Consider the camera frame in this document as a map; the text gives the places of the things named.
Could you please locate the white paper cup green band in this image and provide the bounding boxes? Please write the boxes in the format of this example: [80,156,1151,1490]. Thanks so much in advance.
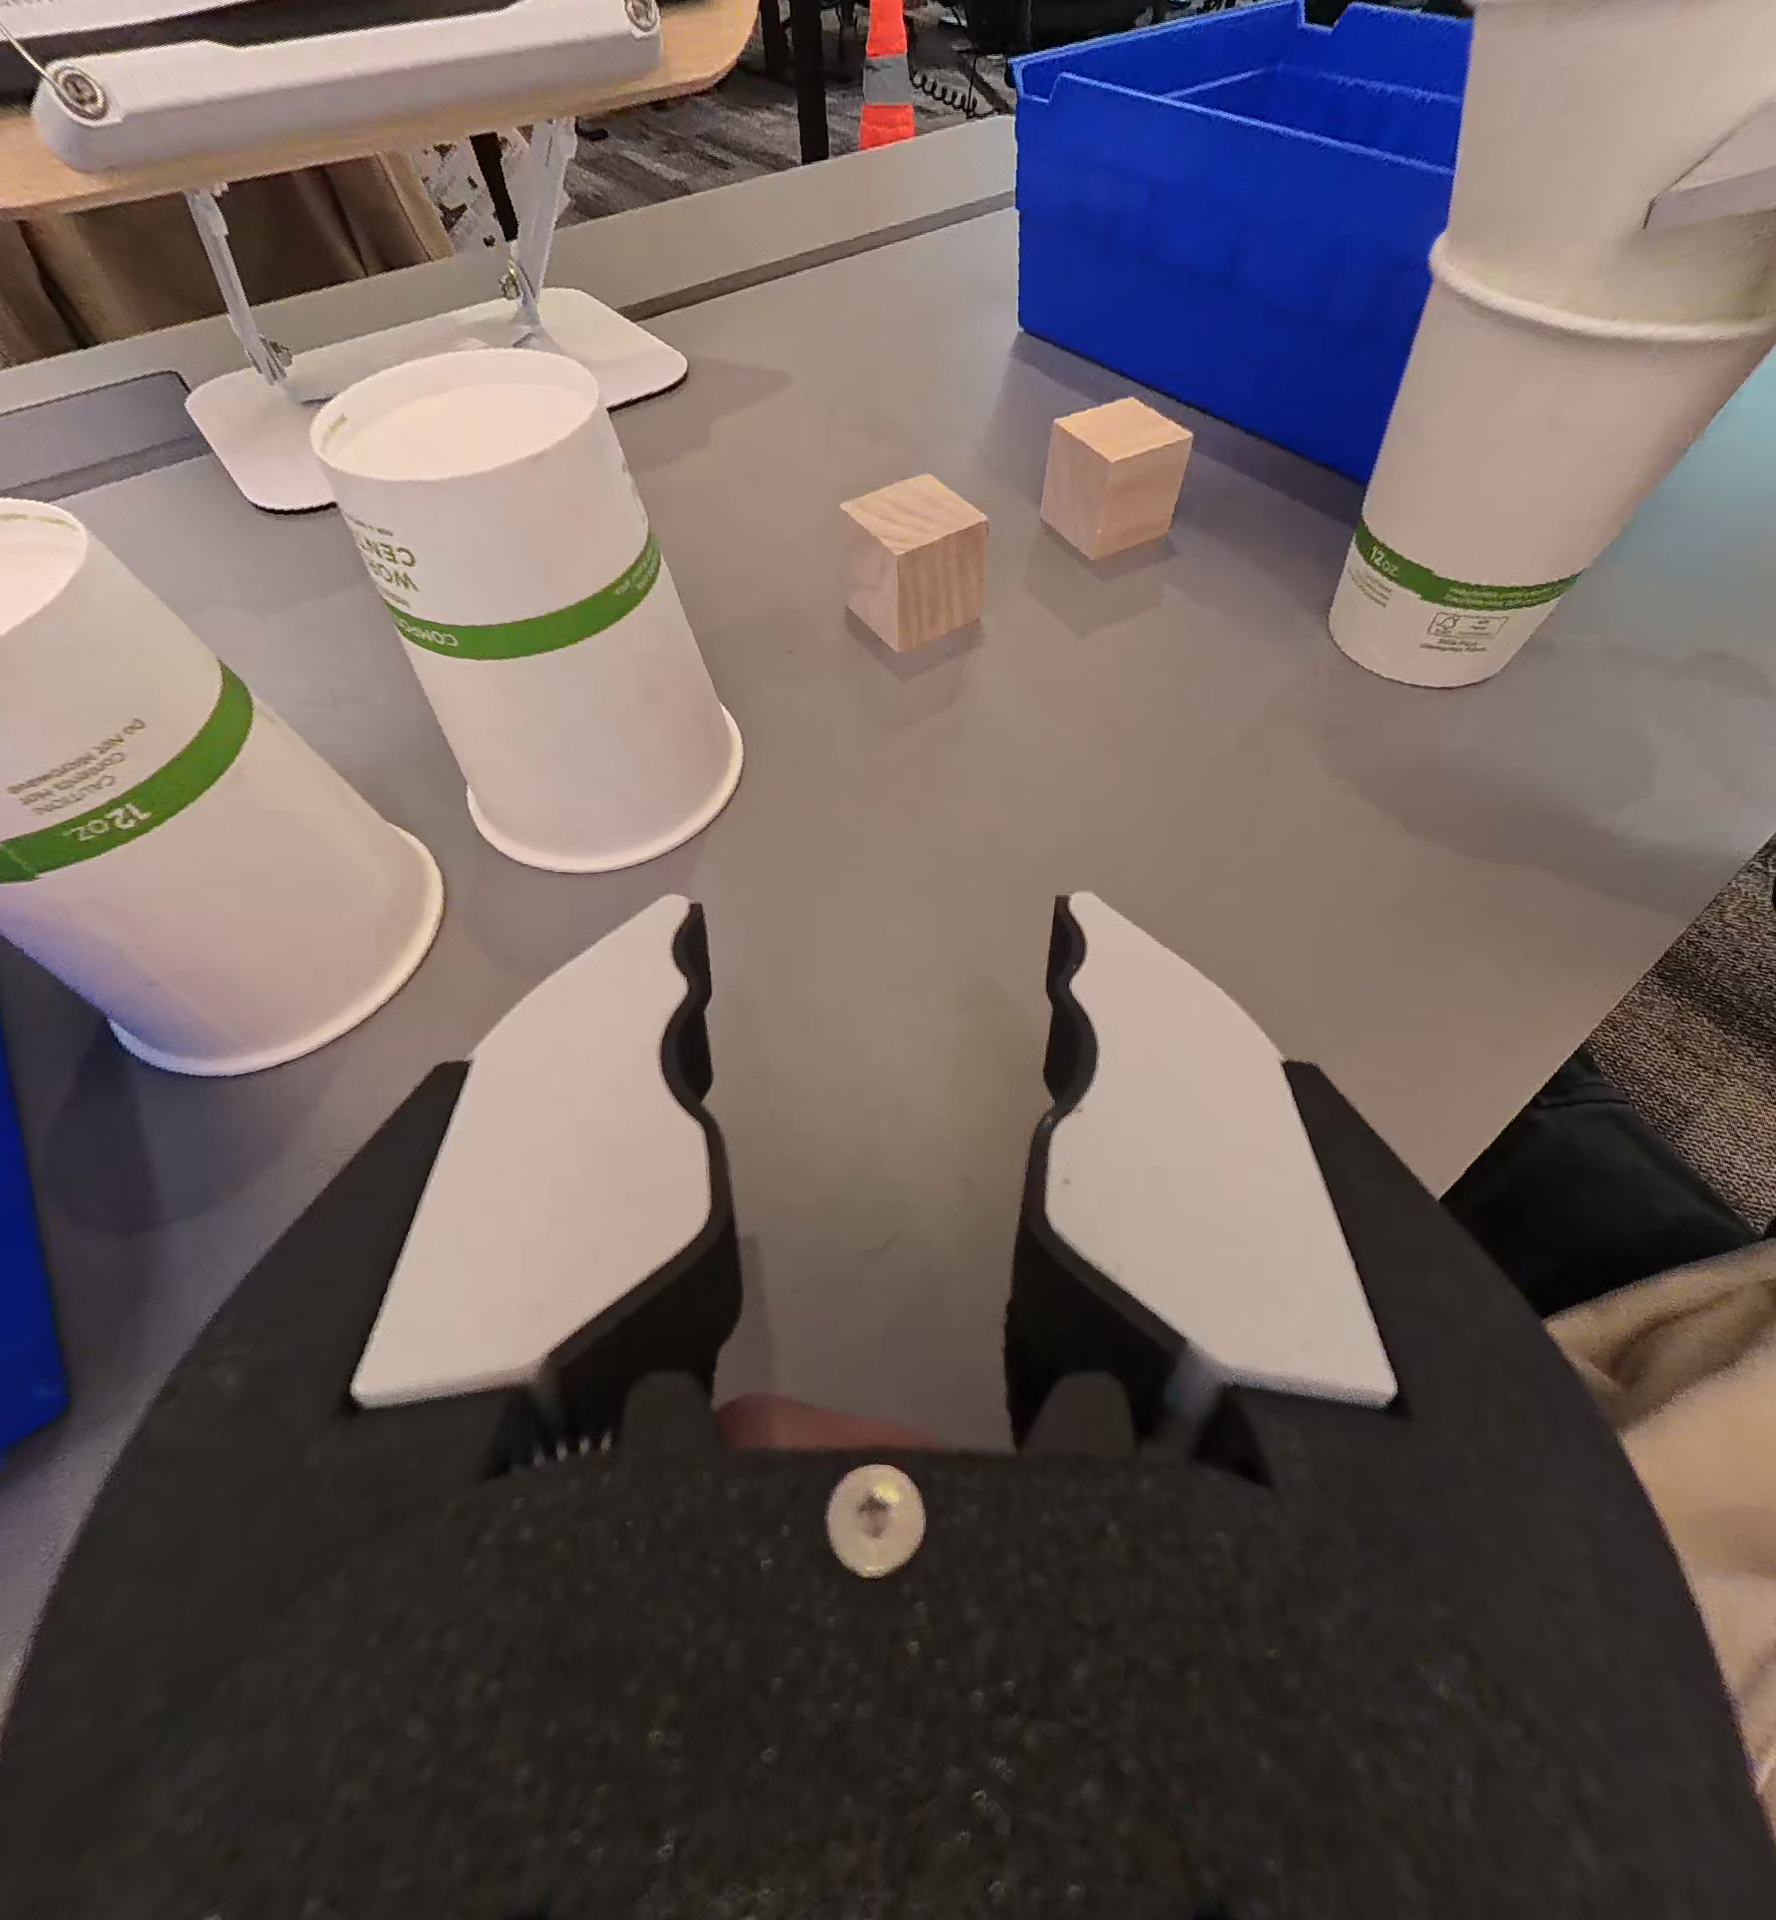
[0,497,446,1081]
[1454,0,1776,329]
[308,346,747,875]
[1326,233,1776,692]

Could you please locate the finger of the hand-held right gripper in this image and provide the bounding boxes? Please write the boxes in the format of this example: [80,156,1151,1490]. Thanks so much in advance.
[1642,55,1776,234]

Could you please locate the person's dark trousers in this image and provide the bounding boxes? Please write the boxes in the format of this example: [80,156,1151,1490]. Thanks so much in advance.
[1439,1047,1776,1322]

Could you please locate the person's cream sweatshirt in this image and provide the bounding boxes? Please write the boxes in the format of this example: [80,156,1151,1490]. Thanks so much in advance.
[1543,1222,1776,1920]

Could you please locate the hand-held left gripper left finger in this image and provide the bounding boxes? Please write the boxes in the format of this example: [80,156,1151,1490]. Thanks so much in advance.
[348,893,747,1456]

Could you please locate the tan cloth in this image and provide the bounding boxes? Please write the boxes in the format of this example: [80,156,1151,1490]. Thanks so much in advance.
[0,143,459,373]

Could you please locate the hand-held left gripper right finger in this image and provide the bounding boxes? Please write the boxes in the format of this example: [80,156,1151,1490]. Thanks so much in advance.
[1004,891,1400,1469]

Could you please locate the orange traffic cone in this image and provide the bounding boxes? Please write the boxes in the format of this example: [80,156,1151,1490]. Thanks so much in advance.
[856,0,922,153]

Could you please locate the wooden cube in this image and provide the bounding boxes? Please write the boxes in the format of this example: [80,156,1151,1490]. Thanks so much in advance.
[1036,394,1196,562]
[839,474,993,655]

